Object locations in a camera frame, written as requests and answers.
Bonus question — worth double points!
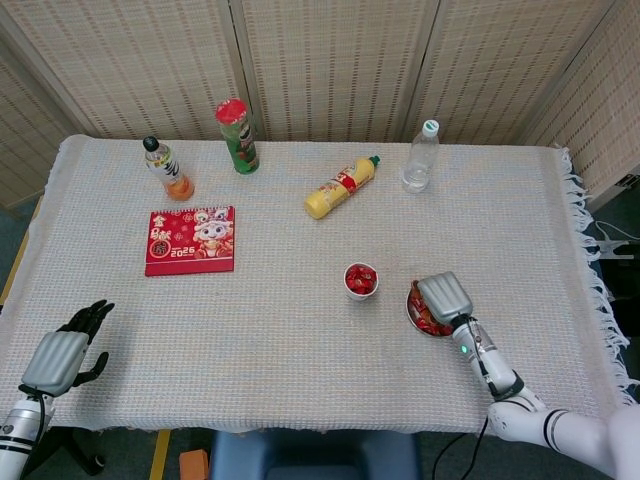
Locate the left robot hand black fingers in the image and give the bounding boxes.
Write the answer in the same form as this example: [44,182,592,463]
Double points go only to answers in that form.
[19,298,116,398]

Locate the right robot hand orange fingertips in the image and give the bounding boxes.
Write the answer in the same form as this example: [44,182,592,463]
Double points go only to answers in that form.
[410,271,474,326]

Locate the round metal plate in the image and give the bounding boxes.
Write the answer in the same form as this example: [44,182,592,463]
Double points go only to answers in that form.
[405,285,456,339]

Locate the white paper cup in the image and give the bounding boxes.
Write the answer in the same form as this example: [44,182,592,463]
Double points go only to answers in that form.
[343,262,380,302]

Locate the black stand legs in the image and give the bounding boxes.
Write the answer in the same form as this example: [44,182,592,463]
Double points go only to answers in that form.
[29,427,107,477]

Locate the clear plastic water bottle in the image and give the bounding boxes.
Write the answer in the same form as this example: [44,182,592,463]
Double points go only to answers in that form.
[402,119,441,194]

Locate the yellow floor tape strip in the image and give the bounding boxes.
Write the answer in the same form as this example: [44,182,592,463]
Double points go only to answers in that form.
[148,428,172,480]

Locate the yellow bottle green cap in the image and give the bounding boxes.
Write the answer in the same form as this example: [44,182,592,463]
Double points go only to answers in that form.
[304,155,382,220]

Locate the white woven tablecloth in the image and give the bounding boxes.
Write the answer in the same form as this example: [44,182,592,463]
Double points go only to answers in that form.
[0,133,639,445]

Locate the orange block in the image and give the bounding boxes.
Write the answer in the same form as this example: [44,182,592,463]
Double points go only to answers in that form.
[179,448,210,480]

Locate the black equipment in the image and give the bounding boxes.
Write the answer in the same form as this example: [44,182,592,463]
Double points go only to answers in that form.
[597,242,640,331]

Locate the red desk calendar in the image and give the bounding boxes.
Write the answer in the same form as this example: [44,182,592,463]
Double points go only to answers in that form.
[144,204,236,278]

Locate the blue padded seat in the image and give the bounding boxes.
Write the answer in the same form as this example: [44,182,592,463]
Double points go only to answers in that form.
[209,429,424,480]

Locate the orange juice bottle black cap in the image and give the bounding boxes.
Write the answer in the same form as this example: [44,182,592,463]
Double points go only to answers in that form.
[142,136,195,202]

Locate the bamboo folding screen panel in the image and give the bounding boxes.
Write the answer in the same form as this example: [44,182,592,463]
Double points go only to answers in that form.
[397,0,621,147]
[0,0,251,142]
[519,0,640,211]
[229,0,444,145]
[0,42,89,209]

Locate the green chips can red lid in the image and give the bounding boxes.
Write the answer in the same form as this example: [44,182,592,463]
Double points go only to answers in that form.
[215,98,260,176]

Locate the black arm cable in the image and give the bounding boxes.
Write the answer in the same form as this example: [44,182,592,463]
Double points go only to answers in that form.
[467,413,490,480]

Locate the black floor cable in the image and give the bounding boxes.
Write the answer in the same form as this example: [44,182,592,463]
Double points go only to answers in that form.
[432,432,469,480]

